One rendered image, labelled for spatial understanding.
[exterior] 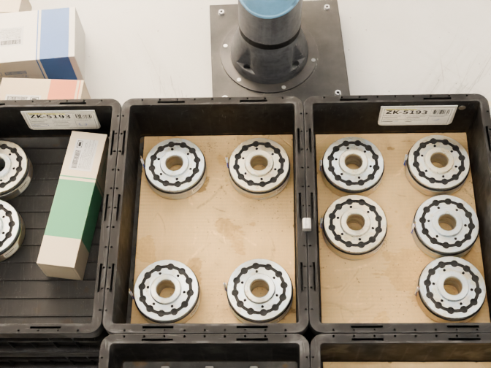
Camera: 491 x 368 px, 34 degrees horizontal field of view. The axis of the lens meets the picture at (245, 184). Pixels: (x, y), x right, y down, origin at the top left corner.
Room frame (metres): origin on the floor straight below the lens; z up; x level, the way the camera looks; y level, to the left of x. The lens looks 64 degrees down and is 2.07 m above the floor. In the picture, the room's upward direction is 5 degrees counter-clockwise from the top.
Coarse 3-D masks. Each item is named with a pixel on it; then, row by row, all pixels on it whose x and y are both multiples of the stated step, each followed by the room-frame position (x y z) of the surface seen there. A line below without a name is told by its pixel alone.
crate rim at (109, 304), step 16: (256, 96) 0.72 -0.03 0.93; (272, 96) 0.72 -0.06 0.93; (288, 96) 0.72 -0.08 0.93; (128, 112) 0.71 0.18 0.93; (128, 128) 0.68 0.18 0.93; (304, 144) 0.62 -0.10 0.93; (304, 160) 0.60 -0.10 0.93; (304, 176) 0.57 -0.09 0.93; (304, 192) 0.54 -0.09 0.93; (304, 208) 0.51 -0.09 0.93; (112, 224) 0.51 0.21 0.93; (112, 240) 0.49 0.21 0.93; (304, 240) 0.46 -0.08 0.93; (112, 256) 0.46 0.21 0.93; (304, 256) 0.43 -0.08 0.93; (112, 272) 0.44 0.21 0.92; (304, 272) 0.41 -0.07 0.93; (112, 288) 0.42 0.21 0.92; (304, 288) 0.38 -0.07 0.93; (112, 304) 0.39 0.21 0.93; (304, 304) 0.36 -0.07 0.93; (112, 320) 0.36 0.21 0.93; (304, 320) 0.34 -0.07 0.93
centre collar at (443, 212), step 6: (438, 210) 0.52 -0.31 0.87; (444, 210) 0.51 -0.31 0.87; (450, 210) 0.51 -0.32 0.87; (438, 216) 0.51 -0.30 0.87; (456, 216) 0.50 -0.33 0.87; (432, 222) 0.50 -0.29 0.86; (456, 222) 0.49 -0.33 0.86; (462, 222) 0.49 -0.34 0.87; (438, 228) 0.49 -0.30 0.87; (456, 228) 0.48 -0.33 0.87; (444, 234) 0.47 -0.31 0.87; (450, 234) 0.47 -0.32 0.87; (456, 234) 0.47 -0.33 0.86
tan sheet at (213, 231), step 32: (224, 160) 0.66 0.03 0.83; (224, 192) 0.60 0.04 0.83; (288, 192) 0.59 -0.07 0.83; (160, 224) 0.55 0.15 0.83; (192, 224) 0.55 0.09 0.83; (224, 224) 0.54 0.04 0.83; (256, 224) 0.54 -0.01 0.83; (288, 224) 0.53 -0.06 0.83; (160, 256) 0.49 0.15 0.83; (192, 256) 0.49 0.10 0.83; (224, 256) 0.48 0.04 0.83; (256, 256) 0.48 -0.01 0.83; (288, 256) 0.47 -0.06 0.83; (256, 288) 0.42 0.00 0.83; (192, 320) 0.38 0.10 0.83; (224, 320) 0.38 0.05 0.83; (288, 320) 0.37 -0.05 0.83
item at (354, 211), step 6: (348, 210) 0.53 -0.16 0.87; (354, 210) 0.53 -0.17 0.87; (360, 210) 0.53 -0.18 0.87; (342, 216) 0.52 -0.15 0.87; (348, 216) 0.52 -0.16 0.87; (360, 216) 0.52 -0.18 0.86; (366, 216) 0.52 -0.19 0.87; (342, 222) 0.51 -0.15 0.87; (366, 222) 0.51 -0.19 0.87; (342, 228) 0.50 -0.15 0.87; (348, 228) 0.50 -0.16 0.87; (366, 228) 0.50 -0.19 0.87; (348, 234) 0.49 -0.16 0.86; (354, 234) 0.49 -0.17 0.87; (360, 234) 0.49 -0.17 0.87
